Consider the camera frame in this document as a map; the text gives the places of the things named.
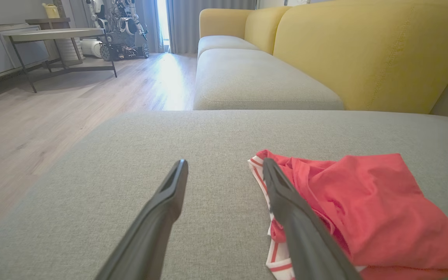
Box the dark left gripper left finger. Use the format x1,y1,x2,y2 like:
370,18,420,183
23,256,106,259
94,159,189,280

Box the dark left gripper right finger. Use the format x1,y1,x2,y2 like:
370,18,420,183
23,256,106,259
262,157,363,280

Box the red white sports jersey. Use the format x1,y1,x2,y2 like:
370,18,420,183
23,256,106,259
247,150,448,280

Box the large grey sofa chaise seat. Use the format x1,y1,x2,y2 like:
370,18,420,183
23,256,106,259
0,110,448,280

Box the long grey sofa seat cushion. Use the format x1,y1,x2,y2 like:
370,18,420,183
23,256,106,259
192,48,345,112

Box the white smooth cylinder device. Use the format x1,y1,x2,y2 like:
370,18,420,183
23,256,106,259
80,38,105,59

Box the large yellow sofa back cushion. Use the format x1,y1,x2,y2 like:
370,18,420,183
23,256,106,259
272,0,448,115

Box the white ribbed cylinder bin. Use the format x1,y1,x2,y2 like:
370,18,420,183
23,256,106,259
55,38,85,65

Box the white wheeled background robot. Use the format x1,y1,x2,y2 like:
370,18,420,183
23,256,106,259
86,0,150,62

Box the short grey sofa seat cushion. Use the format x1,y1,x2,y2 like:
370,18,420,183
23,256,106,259
197,35,260,60

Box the small yellow sofa back cushion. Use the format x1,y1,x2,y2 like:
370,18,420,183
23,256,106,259
244,5,293,55

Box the round table black metal legs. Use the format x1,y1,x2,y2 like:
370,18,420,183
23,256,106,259
0,28,118,93

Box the grey curtain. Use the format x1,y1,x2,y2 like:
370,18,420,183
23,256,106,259
136,0,258,54

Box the white door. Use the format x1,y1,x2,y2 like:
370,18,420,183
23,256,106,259
257,0,311,9

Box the brown wooden side table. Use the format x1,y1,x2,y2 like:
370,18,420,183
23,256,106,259
24,17,84,67

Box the yellow watering can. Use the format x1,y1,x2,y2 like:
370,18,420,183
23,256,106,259
42,3,60,19

